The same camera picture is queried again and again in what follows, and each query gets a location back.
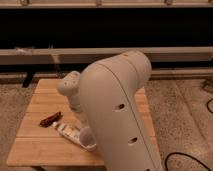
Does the white paper cup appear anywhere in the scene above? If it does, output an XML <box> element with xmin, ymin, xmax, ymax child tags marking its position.
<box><xmin>79</xmin><ymin>127</ymin><xmax>97</xmax><ymax>151</ymax></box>

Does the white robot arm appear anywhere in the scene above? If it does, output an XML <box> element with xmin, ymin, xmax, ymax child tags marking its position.
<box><xmin>57</xmin><ymin>51</ymin><xmax>163</xmax><ymax>171</ymax></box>

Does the black floor cable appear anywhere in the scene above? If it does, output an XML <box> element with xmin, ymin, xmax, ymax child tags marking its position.
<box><xmin>164</xmin><ymin>96</ymin><xmax>213</xmax><ymax>171</ymax></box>

